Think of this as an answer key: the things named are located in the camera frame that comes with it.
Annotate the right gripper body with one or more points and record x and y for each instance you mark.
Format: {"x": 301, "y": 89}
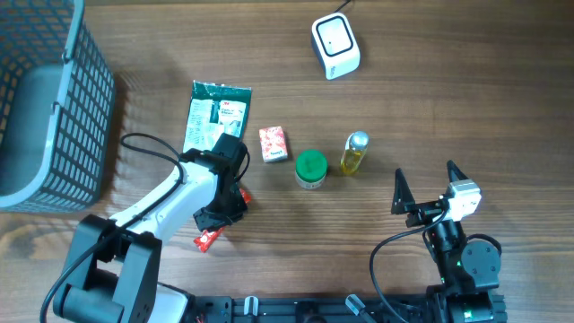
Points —
{"x": 424, "y": 213}

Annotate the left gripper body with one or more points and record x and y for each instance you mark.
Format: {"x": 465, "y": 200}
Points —
{"x": 229, "y": 201}

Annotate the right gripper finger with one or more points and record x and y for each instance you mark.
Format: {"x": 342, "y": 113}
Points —
{"x": 403, "y": 201}
{"x": 454, "y": 173}

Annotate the red white tissue pack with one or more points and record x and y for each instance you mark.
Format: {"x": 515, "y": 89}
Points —
{"x": 273, "y": 144}

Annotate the green white plastic package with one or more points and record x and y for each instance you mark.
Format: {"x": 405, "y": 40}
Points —
{"x": 215, "y": 109}

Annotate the yellow dish soap bottle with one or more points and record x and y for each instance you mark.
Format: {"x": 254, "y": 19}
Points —
{"x": 354, "y": 151}

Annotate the green lid white jar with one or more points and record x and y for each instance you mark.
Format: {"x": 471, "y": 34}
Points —
{"x": 310, "y": 169}

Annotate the red Nescafe coffee stick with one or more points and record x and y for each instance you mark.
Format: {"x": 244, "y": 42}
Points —
{"x": 206, "y": 239}

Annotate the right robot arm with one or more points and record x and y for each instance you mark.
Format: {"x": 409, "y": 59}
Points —
{"x": 468, "y": 265}

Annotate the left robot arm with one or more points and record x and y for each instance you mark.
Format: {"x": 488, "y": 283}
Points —
{"x": 112, "y": 267}

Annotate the white barcode scanner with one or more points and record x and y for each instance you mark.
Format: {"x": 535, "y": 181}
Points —
{"x": 335, "y": 45}

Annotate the dark grey plastic basket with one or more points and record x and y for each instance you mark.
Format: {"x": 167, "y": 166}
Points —
{"x": 57, "y": 101}

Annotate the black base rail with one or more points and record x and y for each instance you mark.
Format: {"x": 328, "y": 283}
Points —
{"x": 431, "y": 307}

